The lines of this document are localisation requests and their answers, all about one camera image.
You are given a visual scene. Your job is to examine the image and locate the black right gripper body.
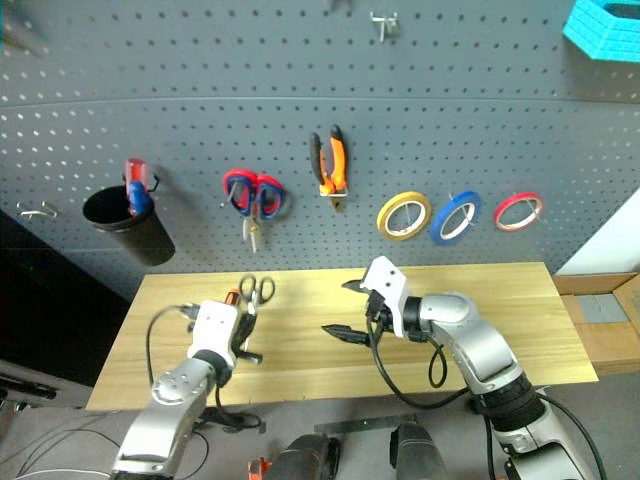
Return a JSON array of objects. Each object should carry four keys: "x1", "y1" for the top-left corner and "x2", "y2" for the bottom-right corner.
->
[{"x1": 365, "y1": 291, "x2": 397, "y2": 342}]

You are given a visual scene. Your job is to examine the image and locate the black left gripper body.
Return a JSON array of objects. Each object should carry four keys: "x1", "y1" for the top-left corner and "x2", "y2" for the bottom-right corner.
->
[{"x1": 230, "y1": 311, "x2": 258, "y2": 355}]

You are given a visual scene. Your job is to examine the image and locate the black handled scissors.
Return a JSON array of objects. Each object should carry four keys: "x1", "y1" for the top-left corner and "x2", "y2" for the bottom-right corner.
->
[{"x1": 238, "y1": 274, "x2": 277, "y2": 317}]

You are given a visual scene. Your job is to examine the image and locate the yellow tape roll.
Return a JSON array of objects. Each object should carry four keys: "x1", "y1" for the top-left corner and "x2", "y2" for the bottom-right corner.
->
[{"x1": 375, "y1": 190, "x2": 434, "y2": 244}]

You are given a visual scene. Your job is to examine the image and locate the blue tape roll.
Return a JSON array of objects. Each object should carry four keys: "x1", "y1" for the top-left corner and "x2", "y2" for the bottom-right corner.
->
[{"x1": 430, "y1": 189, "x2": 484, "y2": 247}]

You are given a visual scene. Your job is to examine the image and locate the red tape roll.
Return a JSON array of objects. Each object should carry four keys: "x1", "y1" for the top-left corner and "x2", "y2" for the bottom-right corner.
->
[{"x1": 492, "y1": 191, "x2": 545, "y2": 232}]

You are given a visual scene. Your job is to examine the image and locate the grey metal pegboard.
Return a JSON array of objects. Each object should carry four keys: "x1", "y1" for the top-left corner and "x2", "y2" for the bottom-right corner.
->
[{"x1": 0, "y1": 0, "x2": 640, "y2": 303}]

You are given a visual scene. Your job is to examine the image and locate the silver metal pegboard hook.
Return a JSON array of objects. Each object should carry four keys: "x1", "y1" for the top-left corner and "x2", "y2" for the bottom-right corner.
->
[
  {"x1": 16, "y1": 200, "x2": 59, "y2": 221},
  {"x1": 369, "y1": 11, "x2": 403, "y2": 44}
]

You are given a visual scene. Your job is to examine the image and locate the grey metal bar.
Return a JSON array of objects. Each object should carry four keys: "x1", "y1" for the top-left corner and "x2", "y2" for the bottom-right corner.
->
[{"x1": 314, "y1": 414, "x2": 418, "y2": 436}]

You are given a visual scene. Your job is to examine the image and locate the small orange black object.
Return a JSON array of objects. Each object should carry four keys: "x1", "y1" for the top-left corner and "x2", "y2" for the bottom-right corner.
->
[{"x1": 246, "y1": 456, "x2": 274, "y2": 480}]

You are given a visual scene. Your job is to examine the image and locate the dark rounded shape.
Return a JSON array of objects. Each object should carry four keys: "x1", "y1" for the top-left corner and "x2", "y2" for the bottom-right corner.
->
[
  {"x1": 389, "y1": 421, "x2": 449, "y2": 480},
  {"x1": 276, "y1": 433, "x2": 342, "y2": 480}
]

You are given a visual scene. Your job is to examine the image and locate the orange black pliers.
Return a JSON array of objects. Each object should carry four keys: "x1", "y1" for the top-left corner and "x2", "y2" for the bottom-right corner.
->
[{"x1": 308, "y1": 124, "x2": 350, "y2": 213}]

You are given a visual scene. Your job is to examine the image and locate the black cup holder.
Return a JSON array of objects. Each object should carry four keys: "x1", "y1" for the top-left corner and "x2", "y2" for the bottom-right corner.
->
[{"x1": 81, "y1": 185, "x2": 177, "y2": 268}]

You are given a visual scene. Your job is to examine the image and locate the black stand leg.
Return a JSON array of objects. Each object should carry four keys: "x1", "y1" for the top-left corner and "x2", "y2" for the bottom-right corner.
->
[{"x1": 0, "y1": 359, "x2": 57, "y2": 402}]

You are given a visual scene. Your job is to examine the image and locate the brown cardboard box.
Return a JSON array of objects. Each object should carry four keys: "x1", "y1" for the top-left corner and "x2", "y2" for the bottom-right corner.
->
[{"x1": 551, "y1": 271, "x2": 640, "y2": 378}]

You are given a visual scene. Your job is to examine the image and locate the cyan foam block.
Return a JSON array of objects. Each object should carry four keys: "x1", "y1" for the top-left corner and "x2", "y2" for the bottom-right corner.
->
[{"x1": 561, "y1": 0, "x2": 640, "y2": 63}]

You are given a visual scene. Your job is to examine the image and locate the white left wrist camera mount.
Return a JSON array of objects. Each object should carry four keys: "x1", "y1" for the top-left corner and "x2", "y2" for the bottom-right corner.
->
[{"x1": 186, "y1": 300, "x2": 241, "y2": 367}]

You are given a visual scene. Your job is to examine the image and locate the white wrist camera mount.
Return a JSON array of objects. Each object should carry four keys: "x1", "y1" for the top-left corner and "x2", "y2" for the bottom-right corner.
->
[
  {"x1": 186, "y1": 300, "x2": 241, "y2": 367},
  {"x1": 359, "y1": 255, "x2": 412, "y2": 340}
]

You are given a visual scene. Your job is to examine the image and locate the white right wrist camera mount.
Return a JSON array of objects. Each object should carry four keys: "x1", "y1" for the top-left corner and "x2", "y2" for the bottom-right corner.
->
[{"x1": 359, "y1": 255, "x2": 412, "y2": 340}]

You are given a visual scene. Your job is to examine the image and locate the black cable under table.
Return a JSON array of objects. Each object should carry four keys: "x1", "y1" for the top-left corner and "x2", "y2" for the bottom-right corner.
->
[{"x1": 193, "y1": 403, "x2": 267, "y2": 435}]

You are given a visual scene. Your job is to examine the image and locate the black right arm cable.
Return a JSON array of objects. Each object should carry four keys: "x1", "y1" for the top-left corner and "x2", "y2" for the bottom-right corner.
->
[{"x1": 366, "y1": 319, "x2": 472, "y2": 410}]

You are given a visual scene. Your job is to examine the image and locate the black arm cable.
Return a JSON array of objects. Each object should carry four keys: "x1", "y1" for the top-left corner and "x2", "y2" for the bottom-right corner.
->
[
  {"x1": 145, "y1": 303, "x2": 202, "y2": 387},
  {"x1": 366, "y1": 319, "x2": 472, "y2": 410}
]

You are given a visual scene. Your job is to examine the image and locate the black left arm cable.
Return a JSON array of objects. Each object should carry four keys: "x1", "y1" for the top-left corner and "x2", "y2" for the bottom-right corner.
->
[{"x1": 145, "y1": 303, "x2": 202, "y2": 387}]

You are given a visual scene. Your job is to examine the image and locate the red blue handled scissors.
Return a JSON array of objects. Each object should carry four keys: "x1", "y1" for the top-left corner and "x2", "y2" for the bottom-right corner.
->
[{"x1": 221, "y1": 168, "x2": 290, "y2": 254}]

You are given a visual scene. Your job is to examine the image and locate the red blue handled screwdriver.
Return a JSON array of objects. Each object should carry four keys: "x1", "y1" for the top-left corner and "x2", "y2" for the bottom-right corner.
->
[{"x1": 123, "y1": 157, "x2": 151, "y2": 218}]

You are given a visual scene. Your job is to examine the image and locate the thin black floor cable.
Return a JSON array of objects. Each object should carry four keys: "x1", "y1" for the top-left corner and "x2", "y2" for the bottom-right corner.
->
[{"x1": 0, "y1": 413, "x2": 210, "y2": 480}]

